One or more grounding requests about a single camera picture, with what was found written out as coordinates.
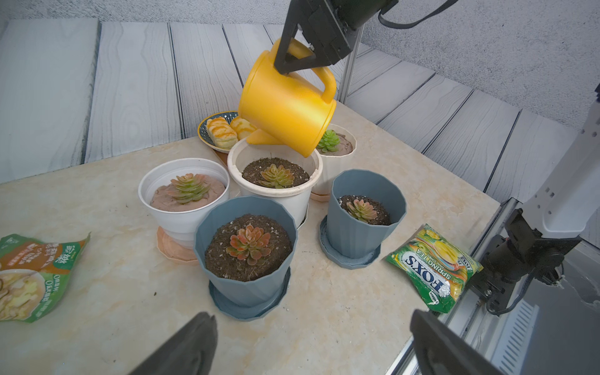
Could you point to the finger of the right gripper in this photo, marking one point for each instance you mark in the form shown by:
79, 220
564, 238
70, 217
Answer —
324, 56
284, 62

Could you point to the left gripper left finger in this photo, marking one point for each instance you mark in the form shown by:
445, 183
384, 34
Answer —
190, 351

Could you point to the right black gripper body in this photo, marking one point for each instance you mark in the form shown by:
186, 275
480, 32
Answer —
336, 22

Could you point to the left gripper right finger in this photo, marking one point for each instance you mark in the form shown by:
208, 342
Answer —
440, 351

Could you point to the yellow watering can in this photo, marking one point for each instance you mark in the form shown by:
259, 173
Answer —
285, 108

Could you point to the white pot bright green succulent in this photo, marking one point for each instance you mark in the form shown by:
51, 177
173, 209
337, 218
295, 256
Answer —
336, 162

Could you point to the large white pot dark soil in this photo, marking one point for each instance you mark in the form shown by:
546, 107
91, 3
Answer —
276, 172

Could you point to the blue pot red succulent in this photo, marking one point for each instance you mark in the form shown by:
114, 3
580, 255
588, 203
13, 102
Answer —
245, 246

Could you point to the blue pot pink succulent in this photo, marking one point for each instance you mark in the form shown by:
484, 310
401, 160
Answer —
347, 241

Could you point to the white pot pink-green succulent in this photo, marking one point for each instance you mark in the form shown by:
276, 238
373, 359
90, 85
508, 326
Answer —
180, 193

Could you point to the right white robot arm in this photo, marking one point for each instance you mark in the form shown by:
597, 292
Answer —
542, 231

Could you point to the right striped bread roll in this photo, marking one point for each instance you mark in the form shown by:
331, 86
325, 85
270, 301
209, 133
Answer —
242, 127

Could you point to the striped bread roll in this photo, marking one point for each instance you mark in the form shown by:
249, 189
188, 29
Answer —
221, 133
242, 127

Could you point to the green Fox's candy bag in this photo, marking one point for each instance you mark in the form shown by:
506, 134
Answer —
438, 270

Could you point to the left striped bread roll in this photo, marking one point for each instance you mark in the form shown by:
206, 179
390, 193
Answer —
221, 133

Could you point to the blue patterned plate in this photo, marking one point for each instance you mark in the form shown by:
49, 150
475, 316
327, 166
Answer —
204, 134

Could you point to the pink saucer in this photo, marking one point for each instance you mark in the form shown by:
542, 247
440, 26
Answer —
174, 251

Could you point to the brown wooden tray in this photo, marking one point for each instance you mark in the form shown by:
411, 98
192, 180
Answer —
223, 157

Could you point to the beige saucer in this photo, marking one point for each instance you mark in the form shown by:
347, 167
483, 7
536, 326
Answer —
320, 198

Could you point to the green soup packet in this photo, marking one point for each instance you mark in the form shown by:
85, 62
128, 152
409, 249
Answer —
35, 275

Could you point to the right aluminium frame post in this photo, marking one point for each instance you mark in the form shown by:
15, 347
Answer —
349, 66

